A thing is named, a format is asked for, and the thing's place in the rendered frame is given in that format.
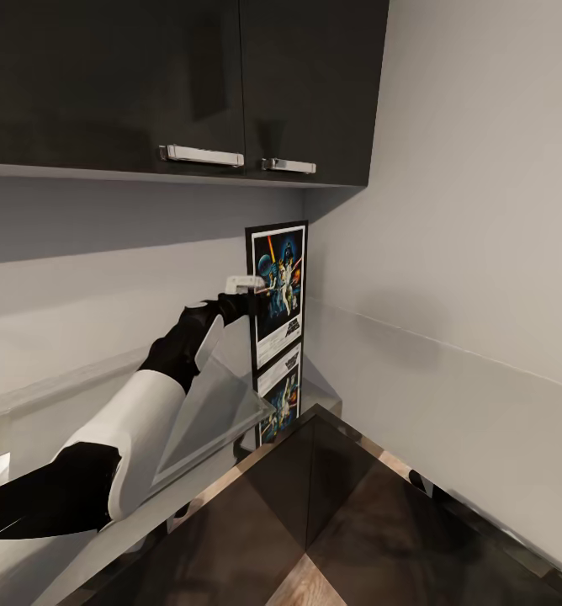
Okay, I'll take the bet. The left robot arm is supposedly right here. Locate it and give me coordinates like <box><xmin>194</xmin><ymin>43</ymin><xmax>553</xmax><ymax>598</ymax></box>
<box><xmin>0</xmin><ymin>275</ymin><xmax>273</xmax><ymax>606</ymax></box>

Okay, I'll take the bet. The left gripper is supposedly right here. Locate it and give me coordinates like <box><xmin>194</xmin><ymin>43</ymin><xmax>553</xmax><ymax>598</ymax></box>
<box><xmin>218</xmin><ymin>292</ymin><xmax>273</xmax><ymax>321</ymax></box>

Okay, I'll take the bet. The poster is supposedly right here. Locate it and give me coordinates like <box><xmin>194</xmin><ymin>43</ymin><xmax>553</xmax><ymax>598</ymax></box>
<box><xmin>245</xmin><ymin>220</ymin><xmax>309</xmax><ymax>377</ymax></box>

